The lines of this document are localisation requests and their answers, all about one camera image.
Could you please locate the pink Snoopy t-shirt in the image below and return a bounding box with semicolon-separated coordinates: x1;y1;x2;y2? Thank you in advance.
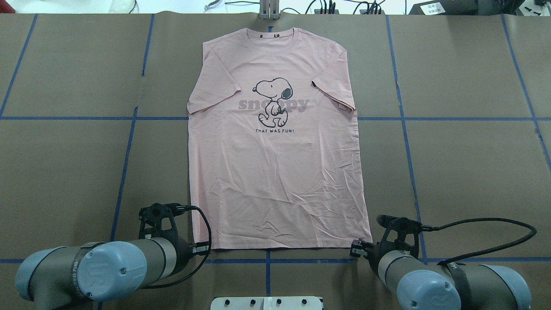
187;28;372;250

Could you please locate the aluminium frame post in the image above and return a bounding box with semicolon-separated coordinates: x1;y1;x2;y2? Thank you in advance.
258;0;281;20

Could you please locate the right black camera cable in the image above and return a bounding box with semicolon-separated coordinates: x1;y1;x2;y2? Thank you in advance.
424;218;538;265

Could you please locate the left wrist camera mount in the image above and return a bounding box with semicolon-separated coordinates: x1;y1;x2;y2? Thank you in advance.
138;203;192;241

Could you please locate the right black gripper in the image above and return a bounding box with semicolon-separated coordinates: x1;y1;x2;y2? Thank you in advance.
350;239;387;273

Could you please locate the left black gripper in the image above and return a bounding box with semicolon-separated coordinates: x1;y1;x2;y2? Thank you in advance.
174;237;211;270

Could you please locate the black camera cable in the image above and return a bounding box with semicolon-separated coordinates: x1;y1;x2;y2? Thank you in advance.
146;205;212;289
424;218;538;265

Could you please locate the black box with label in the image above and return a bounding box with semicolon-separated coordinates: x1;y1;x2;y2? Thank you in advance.
408;0;478;16

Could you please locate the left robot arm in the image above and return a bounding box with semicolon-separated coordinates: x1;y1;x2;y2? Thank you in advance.
15;237;210;310

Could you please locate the left black camera cable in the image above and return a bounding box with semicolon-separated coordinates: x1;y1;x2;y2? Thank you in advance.
146;205;212;289

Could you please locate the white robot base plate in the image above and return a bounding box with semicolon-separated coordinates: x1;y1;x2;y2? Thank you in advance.
210;296;324;310

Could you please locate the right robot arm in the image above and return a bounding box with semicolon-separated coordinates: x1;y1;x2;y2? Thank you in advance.
350;239;532;310

